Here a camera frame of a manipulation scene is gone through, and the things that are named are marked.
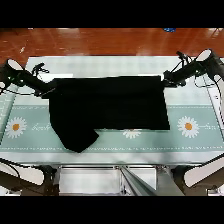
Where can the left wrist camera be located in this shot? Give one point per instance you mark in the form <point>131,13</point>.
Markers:
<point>38,68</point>

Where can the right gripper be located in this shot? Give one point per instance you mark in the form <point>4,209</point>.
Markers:
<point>170,79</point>

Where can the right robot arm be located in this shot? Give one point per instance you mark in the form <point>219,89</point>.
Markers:
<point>203,63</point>

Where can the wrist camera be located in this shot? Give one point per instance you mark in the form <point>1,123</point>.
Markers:
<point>38,68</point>
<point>182,56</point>

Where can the black T-shirt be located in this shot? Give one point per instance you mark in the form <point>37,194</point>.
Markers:
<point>110,103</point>

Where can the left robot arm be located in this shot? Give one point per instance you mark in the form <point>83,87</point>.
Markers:
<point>18,76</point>

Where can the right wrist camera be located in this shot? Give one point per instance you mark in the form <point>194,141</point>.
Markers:
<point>182,56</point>

